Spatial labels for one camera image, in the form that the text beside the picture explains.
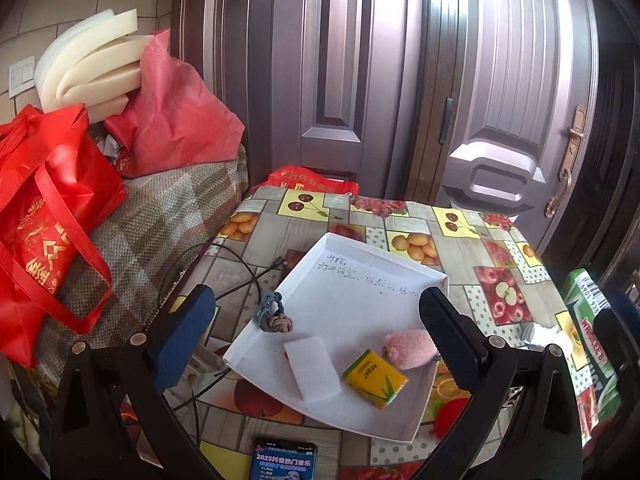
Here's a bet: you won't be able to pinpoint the plaid sofa cover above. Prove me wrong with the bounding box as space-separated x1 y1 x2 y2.
35 145 251 411

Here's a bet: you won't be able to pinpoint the white wall switch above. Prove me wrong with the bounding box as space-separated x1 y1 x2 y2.
9 55 37 97

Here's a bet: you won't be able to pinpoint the copper door handle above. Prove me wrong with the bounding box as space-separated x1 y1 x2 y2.
545 105 586 219

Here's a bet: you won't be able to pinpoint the black smartphone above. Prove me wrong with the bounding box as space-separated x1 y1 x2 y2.
248 436 319 480

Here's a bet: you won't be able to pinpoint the cream foam sheets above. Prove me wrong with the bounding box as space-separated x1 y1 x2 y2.
34 8 143 123

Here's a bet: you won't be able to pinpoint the white towel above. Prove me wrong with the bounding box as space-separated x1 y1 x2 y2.
520 322 573 348

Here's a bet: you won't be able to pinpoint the fruit printed tablecloth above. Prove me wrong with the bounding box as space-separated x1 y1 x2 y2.
165 185 596 480

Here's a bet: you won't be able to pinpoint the pink plush toy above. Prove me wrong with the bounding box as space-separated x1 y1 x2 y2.
382 329 441 371

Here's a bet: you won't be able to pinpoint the white cardboard tray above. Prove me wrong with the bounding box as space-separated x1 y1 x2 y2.
222 232 449 443

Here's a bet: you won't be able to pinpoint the large red tote bag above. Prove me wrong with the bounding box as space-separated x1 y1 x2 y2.
0 104 128 368

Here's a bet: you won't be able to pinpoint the purple metal door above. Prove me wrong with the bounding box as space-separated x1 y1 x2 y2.
220 0 426 186
425 0 601 241

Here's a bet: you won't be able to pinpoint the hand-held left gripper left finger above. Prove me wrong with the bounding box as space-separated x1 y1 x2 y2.
49 284 217 480

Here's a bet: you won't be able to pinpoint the thin black charging cable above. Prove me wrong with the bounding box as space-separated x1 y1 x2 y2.
162 242 290 461

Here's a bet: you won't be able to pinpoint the yellow tissue pack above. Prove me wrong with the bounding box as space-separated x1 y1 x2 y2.
341 349 409 409

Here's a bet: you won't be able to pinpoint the knotted rope toy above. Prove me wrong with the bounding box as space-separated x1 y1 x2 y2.
255 291 296 335

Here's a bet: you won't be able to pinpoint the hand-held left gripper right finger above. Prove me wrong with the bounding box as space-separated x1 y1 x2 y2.
419 286 586 480

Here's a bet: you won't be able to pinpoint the pale red fabric bag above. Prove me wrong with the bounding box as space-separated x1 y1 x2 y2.
102 30 246 179

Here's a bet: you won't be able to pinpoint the green Wrigley's gum packet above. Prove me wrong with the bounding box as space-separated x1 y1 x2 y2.
559 267 623 423

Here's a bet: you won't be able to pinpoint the red plastic bag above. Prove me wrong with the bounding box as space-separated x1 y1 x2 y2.
265 165 360 197

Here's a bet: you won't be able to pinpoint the white foam block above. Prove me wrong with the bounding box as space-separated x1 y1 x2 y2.
283 335 343 403

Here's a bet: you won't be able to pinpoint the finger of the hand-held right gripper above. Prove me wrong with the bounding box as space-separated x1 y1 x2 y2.
594 306 634 373
612 290 640 323

